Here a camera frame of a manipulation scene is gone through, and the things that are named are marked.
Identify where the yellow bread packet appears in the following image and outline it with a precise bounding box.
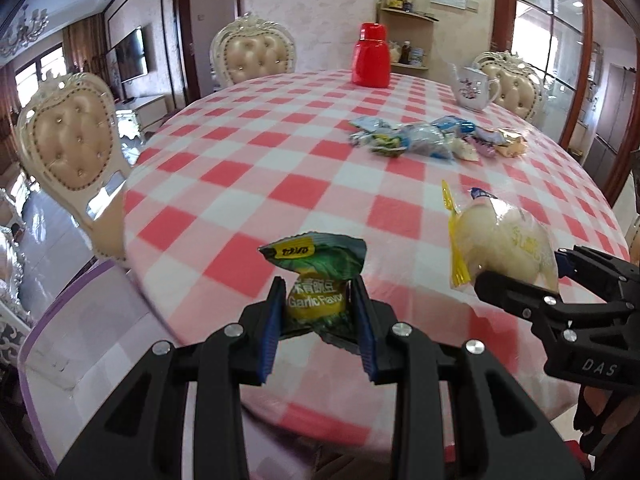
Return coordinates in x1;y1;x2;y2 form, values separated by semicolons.
441;179;561;295

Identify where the person's right hand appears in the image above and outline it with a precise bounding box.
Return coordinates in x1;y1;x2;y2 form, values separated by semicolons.
572;385;640;457

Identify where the red thermos jug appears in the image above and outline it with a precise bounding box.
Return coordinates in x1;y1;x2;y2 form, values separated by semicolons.
351;22;391;88

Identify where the white floral teapot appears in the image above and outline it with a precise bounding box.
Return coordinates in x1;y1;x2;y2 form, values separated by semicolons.
451;63;501;112

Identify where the wall television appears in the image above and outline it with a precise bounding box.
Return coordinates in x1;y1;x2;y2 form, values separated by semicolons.
114;27;149;83

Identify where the pile of assorted sweets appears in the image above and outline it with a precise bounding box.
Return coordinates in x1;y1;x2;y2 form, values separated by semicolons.
348;116;529;162

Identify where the crystal chandelier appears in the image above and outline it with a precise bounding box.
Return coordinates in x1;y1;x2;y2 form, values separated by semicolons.
0;4;50;56

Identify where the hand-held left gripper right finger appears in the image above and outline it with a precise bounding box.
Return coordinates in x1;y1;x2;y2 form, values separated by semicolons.
348;275;586;480

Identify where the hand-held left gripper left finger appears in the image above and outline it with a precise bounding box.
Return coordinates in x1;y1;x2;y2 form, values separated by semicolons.
54;276;288;480

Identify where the white television cabinet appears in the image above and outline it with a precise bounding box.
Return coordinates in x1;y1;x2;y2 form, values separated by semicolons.
115;95;168;141

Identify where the wooden framed glass door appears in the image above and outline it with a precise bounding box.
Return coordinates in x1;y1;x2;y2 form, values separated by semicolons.
515;0;601;151

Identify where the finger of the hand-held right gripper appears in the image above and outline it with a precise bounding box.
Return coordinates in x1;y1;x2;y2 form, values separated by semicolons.
474;270;622;332
554;245;640;291

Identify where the cream tufted dining chair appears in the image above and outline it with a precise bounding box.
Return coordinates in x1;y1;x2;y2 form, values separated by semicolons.
209;12;297;88
15;72;132;268
472;51;546;122

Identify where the green snack packet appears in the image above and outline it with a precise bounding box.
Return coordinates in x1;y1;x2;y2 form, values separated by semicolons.
258;231;368;348

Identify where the brown curtain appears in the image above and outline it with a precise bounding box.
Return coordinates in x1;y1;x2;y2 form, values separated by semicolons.
62;15;108;81

